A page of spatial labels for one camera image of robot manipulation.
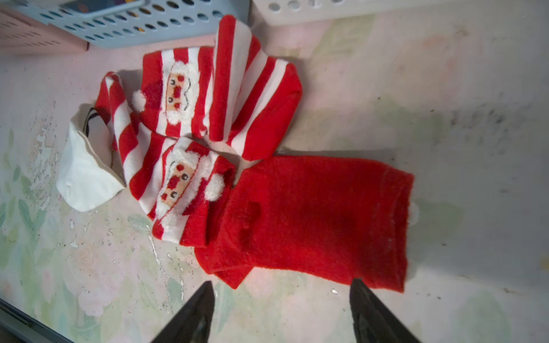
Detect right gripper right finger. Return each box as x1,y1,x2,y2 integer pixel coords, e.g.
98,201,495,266
350,279,420,343

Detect light blue plastic basket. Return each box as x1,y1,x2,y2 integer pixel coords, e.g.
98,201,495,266
5,0,251,49

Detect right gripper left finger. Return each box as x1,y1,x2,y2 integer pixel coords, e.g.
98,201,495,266
152,281,215,343

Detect white plastic basket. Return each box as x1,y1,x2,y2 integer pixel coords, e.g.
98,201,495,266
253,0,445,27

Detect small white sock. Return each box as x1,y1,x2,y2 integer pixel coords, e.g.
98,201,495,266
56,104,126,212

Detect red white sock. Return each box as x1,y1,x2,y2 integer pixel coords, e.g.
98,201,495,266
195,156,415,292

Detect pink plastic basket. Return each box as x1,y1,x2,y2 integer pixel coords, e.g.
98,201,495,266
1,7,89,55

